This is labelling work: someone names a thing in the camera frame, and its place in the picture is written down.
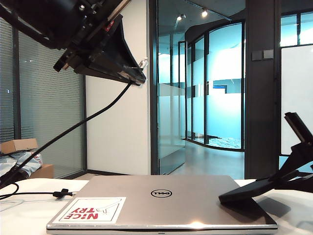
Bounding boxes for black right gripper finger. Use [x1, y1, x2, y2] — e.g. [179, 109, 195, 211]
[272, 170, 313, 194]
[268, 142, 313, 182]

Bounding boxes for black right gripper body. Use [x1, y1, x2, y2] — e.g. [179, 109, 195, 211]
[284, 112, 313, 147]

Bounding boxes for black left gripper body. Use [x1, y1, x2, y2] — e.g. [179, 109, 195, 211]
[53, 0, 133, 74]

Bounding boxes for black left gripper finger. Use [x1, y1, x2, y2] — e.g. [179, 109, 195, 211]
[88, 14, 147, 83]
[73, 57, 142, 86]

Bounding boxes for black phone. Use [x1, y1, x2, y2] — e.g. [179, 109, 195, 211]
[218, 178, 271, 204]

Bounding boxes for black charging cable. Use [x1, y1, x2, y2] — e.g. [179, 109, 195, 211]
[0, 56, 149, 200]

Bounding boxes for white frosted glass panel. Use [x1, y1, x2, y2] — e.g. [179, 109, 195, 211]
[280, 45, 313, 157]

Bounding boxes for black framed glass door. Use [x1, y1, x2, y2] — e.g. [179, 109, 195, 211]
[148, 0, 187, 176]

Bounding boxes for curved glass partition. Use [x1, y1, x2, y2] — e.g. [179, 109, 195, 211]
[184, 21, 246, 153]

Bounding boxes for narrow grey window blind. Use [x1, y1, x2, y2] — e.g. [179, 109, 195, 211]
[0, 17, 15, 144]

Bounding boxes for closed brown cardboard box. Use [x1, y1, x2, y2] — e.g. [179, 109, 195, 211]
[28, 163, 55, 180]

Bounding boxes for grey plastic mailing bags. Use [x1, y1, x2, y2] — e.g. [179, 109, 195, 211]
[0, 149, 44, 177]

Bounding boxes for silver Dell laptop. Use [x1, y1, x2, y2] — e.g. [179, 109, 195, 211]
[45, 174, 279, 232]

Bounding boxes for black bag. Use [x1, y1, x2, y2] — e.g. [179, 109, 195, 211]
[0, 166, 31, 189]

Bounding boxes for white sticker red print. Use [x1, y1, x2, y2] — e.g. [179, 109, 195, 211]
[52, 196, 127, 224]

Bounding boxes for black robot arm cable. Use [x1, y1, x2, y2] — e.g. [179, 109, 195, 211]
[0, 3, 53, 48]

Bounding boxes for dark wall switch panel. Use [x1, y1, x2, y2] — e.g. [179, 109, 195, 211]
[251, 50, 264, 62]

